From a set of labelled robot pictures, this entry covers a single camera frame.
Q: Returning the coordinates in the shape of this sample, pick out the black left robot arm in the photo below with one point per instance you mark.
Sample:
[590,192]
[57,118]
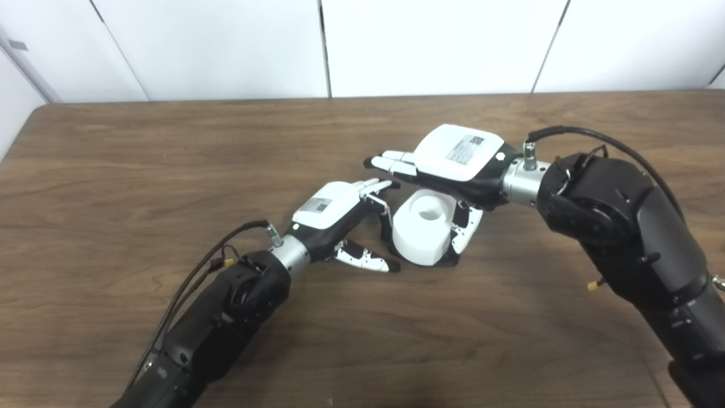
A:
[226,317]

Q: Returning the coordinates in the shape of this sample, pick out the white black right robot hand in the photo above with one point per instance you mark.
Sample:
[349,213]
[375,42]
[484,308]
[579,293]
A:
[459,153]

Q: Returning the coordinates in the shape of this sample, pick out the black flanged holder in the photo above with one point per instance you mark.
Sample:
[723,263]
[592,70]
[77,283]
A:
[450,262]

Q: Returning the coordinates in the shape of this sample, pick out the round white piece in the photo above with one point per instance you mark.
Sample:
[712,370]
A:
[422,238]

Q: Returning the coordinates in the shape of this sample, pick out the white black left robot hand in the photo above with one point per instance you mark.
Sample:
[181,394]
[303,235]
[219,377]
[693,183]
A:
[328,207]

